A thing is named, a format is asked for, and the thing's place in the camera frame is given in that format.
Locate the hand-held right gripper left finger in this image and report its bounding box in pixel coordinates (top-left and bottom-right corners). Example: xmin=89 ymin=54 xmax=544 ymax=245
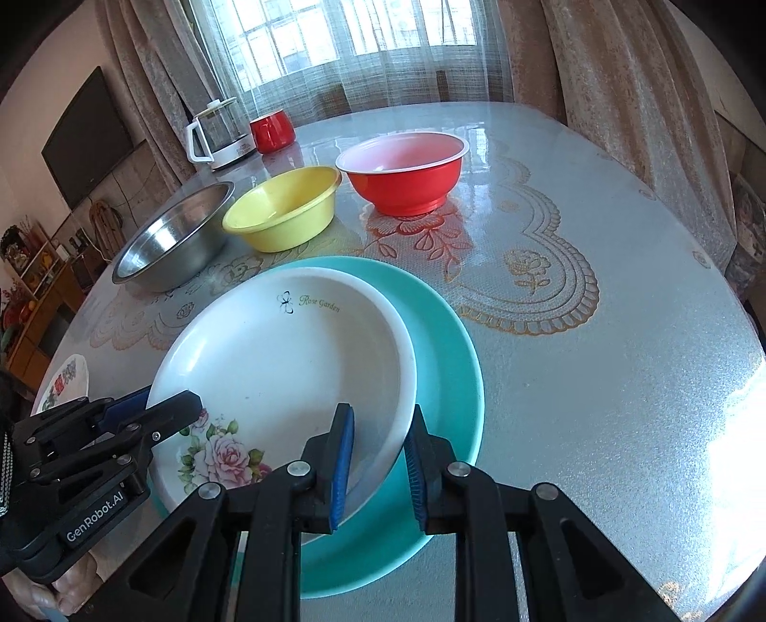
xmin=84 ymin=403 xmax=357 ymax=622

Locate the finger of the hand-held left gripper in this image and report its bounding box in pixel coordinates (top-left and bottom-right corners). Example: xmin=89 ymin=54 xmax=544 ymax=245
xmin=12 ymin=386 xmax=152 ymax=463
xmin=27 ymin=390 xmax=203 ymax=487

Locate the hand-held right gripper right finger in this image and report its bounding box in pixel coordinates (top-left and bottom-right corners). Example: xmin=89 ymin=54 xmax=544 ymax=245
xmin=404 ymin=405 xmax=683 ymax=622

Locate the small floral plate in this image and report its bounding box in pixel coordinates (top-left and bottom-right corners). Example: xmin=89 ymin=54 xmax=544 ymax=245
xmin=31 ymin=354 xmax=90 ymax=413

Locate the teal plate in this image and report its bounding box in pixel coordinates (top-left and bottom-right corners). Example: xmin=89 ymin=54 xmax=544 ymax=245
xmin=149 ymin=255 xmax=484 ymax=599

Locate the white rose print plate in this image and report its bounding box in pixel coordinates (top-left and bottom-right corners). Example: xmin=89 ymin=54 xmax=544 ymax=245
xmin=145 ymin=267 xmax=418 ymax=527

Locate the yellow plastic bowl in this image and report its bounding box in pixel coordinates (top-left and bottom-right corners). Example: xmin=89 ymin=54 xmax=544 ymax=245
xmin=222 ymin=166 xmax=342 ymax=252

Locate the red plastic bowl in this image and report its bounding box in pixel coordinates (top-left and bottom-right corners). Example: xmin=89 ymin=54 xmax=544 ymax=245
xmin=335 ymin=132 xmax=469 ymax=216

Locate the person's left hand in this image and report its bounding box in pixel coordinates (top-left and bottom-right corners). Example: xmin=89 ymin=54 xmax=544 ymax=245
xmin=24 ymin=553 xmax=105 ymax=620

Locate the wooden shelf cabinet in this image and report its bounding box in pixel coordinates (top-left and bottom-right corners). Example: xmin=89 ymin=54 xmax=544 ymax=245
xmin=0 ymin=221 xmax=102 ymax=396

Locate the wicker chair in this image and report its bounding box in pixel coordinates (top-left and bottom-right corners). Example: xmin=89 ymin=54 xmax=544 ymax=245
xmin=90 ymin=200 xmax=131 ymax=259

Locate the lace print tablecloth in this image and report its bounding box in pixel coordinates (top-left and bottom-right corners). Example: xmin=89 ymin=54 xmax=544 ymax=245
xmin=30 ymin=101 xmax=766 ymax=622

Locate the red mug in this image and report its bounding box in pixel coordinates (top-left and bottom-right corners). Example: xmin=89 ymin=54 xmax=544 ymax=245
xmin=249 ymin=110 xmax=296 ymax=155

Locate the beige patterned curtain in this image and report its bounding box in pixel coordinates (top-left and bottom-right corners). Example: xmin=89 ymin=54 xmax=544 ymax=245
xmin=99 ymin=0 xmax=252 ymax=186
xmin=503 ymin=0 xmax=737 ymax=270

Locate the sheer white curtain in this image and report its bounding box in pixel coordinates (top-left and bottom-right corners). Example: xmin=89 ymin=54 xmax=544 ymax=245
xmin=180 ymin=0 xmax=516 ymax=129

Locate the patterned cloth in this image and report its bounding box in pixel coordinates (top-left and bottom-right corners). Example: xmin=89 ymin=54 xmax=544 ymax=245
xmin=725 ymin=173 xmax=766 ymax=300

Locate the window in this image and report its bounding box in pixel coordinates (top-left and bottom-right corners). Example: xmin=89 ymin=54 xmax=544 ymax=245
xmin=227 ymin=0 xmax=480 ymax=78

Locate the black wall television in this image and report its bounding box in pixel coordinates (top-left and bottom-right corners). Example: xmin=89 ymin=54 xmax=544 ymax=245
xmin=41 ymin=66 xmax=134 ymax=210

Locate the glass kettle with white handle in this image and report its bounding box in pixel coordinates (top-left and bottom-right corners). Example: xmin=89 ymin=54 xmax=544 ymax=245
xmin=184 ymin=99 xmax=259 ymax=170

